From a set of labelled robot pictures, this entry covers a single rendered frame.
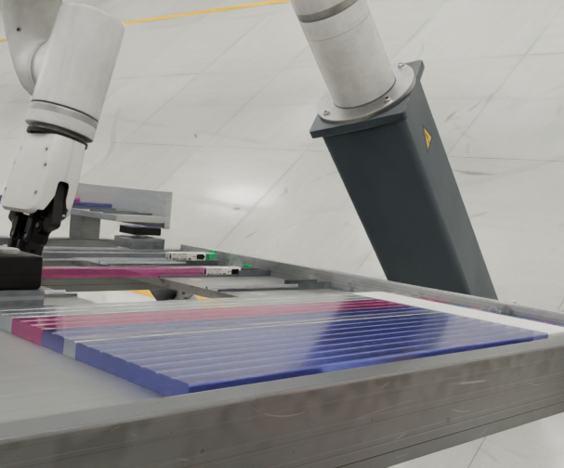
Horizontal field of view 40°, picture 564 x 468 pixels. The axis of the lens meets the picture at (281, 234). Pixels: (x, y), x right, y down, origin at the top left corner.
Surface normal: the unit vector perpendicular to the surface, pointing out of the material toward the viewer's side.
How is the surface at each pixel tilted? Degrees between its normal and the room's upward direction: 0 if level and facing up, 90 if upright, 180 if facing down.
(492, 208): 0
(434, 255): 90
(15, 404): 43
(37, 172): 34
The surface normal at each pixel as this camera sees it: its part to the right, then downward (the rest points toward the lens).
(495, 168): -0.40, -0.75
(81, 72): 0.43, 0.00
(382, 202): -0.30, 0.65
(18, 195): -0.69, -0.28
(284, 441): 0.71, 0.11
